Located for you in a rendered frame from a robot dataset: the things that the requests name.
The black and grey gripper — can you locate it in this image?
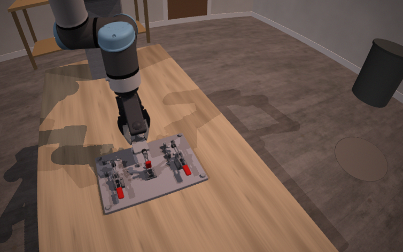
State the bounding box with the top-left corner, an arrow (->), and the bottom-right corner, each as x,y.
114,88 -> 150,145

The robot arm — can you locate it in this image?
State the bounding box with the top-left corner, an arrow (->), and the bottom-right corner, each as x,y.
48,0 -> 147,136

